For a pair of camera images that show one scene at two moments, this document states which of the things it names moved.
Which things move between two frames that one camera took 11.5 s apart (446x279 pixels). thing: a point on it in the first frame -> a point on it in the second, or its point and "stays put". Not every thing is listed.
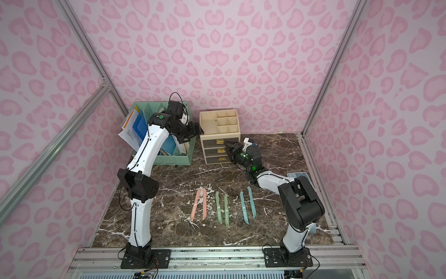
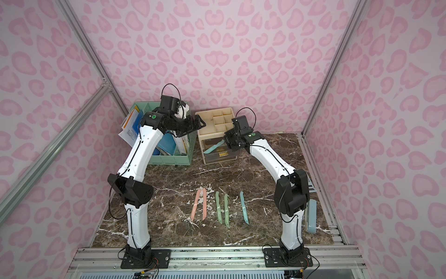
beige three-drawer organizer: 218,127 stays put
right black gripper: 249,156 -> 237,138
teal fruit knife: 244,207 stays put
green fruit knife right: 226,209 stays put
